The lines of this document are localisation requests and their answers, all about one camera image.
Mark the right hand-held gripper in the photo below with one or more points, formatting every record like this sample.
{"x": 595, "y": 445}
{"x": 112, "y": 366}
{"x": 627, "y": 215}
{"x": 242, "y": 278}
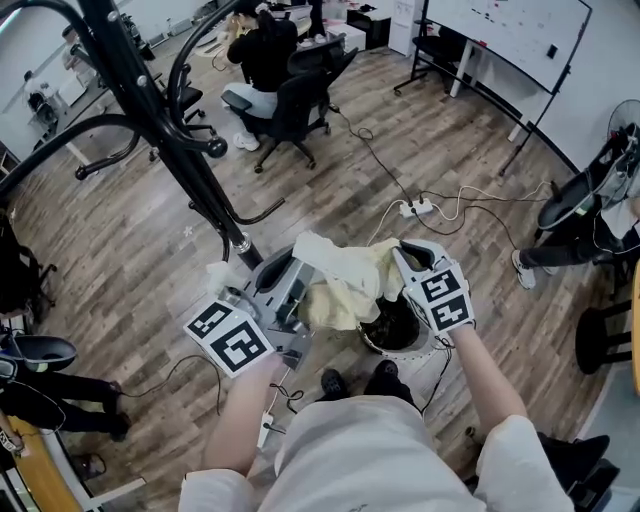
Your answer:
{"x": 440, "y": 300}

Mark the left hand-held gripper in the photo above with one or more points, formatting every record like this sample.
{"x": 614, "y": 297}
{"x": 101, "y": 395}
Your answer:
{"x": 235, "y": 345}

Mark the yellow clothes garment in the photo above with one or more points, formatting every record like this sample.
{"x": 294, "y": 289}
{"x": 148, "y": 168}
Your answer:
{"x": 340, "y": 310}

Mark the black coat rack stand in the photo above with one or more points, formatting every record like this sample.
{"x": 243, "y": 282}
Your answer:
{"x": 165, "y": 125}

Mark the person's right forearm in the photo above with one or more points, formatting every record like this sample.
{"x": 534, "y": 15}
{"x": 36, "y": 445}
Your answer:
{"x": 490, "y": 390}

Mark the person's left forearm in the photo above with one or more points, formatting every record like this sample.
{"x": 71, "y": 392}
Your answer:
{"x": 235, "y": 425}

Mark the white woven laundry basket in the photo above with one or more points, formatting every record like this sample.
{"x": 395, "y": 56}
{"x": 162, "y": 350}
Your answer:
{"x": 425, "y": 350}

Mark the person's left black shoe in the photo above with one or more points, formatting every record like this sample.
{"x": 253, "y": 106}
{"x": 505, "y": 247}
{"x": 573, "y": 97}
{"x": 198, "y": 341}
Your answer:
{"x": 332, "y": 382}

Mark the person's black shoe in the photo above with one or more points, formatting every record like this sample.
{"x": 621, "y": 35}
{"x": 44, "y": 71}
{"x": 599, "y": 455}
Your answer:
{"x": 386, "y": 370}
{"x": 332, "y": 382}

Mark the person's right black shoe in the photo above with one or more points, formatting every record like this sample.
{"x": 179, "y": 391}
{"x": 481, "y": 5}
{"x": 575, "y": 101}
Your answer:
{"x": 386, "y": 370}

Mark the person's black trousers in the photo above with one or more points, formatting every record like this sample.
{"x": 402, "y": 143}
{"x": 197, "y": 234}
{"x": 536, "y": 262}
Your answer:
{"x": 390, "y": 390}

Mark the small white power strip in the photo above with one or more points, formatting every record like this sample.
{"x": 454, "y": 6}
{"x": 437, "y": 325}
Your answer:
{"x": 265, "y": 430}

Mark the black shell backpack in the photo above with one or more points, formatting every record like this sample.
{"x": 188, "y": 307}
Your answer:
{"x": 565, "y": 205}
{"x": 45, "y": 352}

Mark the person's white shirt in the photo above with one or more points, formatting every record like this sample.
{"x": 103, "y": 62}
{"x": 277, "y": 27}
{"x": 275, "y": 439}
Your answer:
{"x": 370, "y": 450}

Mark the round wooden table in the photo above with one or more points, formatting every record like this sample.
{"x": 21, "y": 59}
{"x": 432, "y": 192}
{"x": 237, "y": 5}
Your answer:
{"x": 600, "y": 345}

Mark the white storage box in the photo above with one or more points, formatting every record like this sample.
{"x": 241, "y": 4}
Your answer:
{"x": 346, "y": 37}

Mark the wooden table white frame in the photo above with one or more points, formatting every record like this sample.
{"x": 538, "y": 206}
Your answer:
{"x": 40, "y": 475}

